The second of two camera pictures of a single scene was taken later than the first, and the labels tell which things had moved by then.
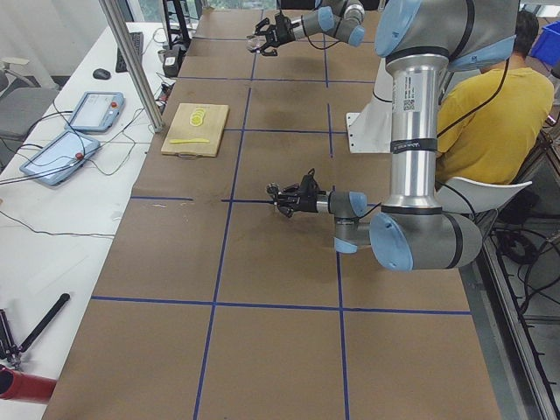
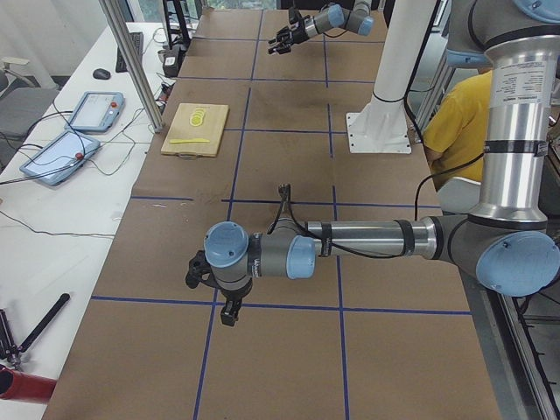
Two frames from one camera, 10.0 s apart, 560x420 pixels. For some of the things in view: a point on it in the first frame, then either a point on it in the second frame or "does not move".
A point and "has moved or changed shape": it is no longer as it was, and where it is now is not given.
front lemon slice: x=196 y=121 does not move
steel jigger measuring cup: x=273 y=189 has moved or changed shape
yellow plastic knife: x=187 y=141 does not move
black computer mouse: x=101 y=73 does not move
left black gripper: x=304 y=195 to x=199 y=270
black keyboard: x=137 y=42 does not move
